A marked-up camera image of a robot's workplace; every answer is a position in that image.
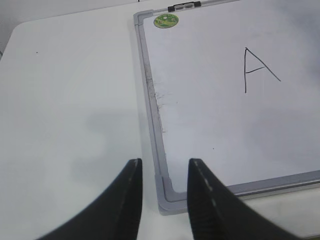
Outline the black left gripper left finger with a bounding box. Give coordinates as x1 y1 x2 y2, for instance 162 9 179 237
41 158 143 240

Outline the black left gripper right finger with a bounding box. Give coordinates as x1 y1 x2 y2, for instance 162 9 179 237
187 158 298 240

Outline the round green magnet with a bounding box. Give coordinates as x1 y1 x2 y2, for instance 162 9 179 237
153 13 179 29

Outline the black and clear board clip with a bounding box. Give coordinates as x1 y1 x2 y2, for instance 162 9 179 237
167 1 202 13

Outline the white whiteboard with grey frame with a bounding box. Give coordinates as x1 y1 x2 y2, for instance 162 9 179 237
133 0 320 215

